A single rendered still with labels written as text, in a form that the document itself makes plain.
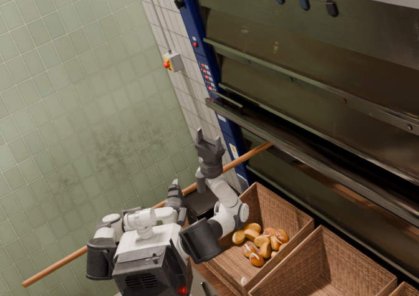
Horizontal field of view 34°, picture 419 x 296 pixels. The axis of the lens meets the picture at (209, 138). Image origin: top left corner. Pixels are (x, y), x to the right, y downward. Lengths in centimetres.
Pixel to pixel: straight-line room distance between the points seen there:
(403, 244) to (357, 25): 97
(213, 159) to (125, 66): 191
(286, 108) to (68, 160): 177
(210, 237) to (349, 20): 95
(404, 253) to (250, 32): 116
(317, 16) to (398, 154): 57
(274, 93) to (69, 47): 153
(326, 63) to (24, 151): 224
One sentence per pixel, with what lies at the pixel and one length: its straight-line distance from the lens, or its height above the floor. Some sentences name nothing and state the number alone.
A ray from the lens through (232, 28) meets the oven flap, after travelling 326.
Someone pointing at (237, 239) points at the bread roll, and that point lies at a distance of 384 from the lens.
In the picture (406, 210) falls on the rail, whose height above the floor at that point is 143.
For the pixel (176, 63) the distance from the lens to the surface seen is 409.
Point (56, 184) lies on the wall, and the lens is 443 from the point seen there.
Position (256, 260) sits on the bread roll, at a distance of 365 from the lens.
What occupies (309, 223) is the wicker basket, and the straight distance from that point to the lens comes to 343.
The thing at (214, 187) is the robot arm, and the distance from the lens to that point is 263.
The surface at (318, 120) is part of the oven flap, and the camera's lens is 288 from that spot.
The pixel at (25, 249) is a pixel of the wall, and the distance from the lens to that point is 457.
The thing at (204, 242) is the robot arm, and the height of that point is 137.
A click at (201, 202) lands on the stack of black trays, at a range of 397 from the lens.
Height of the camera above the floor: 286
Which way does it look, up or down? 27 degrees down
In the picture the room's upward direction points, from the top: 20 degrees counter-clockwise
